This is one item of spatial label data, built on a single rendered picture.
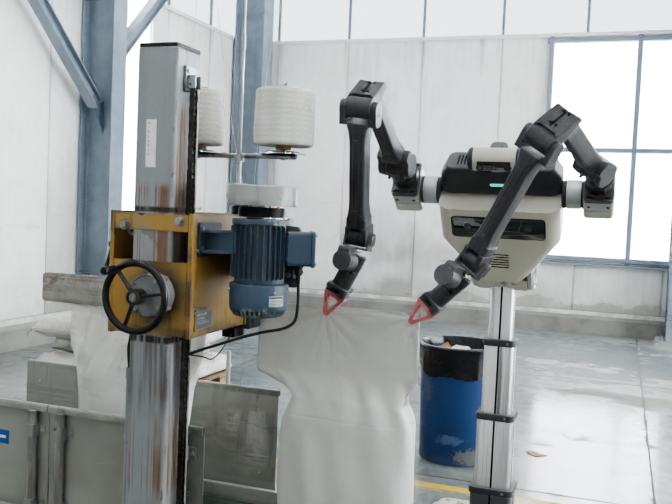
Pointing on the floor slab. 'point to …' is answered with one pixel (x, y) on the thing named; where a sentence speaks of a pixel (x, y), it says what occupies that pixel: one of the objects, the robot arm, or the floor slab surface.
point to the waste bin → (450, 399)
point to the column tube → (166, 380)
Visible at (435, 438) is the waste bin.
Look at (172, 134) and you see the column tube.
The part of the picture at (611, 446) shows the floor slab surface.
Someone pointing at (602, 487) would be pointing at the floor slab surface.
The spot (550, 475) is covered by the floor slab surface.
